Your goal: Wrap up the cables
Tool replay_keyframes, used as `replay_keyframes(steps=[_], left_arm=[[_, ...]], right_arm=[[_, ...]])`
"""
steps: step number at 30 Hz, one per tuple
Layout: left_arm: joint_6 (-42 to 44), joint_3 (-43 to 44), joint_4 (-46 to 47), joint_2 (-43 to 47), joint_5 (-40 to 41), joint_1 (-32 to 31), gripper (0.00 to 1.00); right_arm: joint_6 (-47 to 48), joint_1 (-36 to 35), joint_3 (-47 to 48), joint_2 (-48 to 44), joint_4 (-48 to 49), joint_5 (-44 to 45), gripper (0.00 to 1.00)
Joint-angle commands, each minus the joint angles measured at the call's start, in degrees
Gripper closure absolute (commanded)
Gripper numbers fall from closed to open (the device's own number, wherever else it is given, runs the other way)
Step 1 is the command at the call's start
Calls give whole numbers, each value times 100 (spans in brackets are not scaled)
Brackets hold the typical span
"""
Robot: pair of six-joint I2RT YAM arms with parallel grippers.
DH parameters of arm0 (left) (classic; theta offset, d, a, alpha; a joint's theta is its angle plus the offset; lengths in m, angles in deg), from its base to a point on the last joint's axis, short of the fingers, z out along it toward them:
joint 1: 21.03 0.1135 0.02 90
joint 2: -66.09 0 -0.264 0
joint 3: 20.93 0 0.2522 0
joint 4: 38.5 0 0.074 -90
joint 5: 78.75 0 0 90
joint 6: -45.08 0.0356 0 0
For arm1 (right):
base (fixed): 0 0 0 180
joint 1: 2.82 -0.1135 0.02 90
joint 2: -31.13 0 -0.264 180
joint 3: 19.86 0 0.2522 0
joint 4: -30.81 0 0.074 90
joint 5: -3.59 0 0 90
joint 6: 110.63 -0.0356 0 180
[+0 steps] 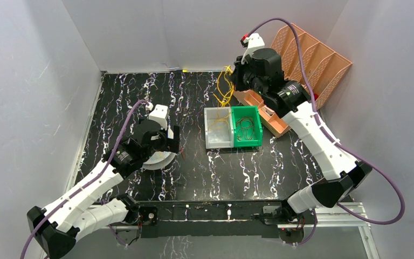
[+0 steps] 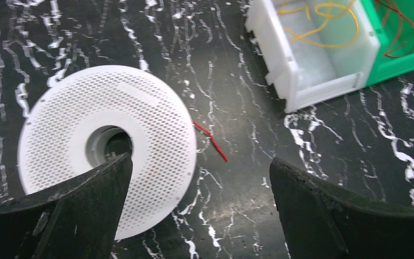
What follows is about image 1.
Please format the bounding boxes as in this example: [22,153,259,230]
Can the white perforated cable spool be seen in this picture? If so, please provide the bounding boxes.
[142,151,176,171]

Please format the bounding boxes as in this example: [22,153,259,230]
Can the yellow cable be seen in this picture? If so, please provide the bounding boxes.
[209,65,236,133]

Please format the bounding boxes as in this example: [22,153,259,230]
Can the white plastic bin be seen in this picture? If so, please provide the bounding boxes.
[204,107,234,149]

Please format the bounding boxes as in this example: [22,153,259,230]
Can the green plastic bin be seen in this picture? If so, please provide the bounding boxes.
[231,106,263,148]

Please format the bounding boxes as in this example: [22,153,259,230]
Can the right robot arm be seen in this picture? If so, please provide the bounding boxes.
[231,48,372,223]

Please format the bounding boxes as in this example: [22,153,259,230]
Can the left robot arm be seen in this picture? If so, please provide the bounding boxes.
[27,119,180,258]

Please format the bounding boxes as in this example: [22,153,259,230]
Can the peach file organizer rack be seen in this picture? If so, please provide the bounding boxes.
[233,24,352,138]

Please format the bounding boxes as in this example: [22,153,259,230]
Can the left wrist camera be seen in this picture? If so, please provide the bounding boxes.
[148,104,169,130]

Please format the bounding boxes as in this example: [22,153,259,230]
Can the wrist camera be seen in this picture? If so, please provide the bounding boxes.
[148,104,169,130]
[240,32,265,64]

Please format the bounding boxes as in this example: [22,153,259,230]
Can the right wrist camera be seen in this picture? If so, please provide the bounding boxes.
[240,32,265,64]

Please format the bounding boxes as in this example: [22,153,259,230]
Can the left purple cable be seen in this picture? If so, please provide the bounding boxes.
[19,99,154,259]

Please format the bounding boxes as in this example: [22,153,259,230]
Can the purple cable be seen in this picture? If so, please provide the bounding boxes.
[246,18,406,226]
[19,99,154,259]

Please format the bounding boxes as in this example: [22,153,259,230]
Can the dark cables in green bin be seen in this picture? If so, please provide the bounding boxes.
[235,117,257,141]

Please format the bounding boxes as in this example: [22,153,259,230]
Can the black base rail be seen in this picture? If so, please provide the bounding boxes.
[135,199,368,240]

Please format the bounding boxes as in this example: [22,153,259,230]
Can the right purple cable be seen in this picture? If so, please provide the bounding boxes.
[246,18,406,226]

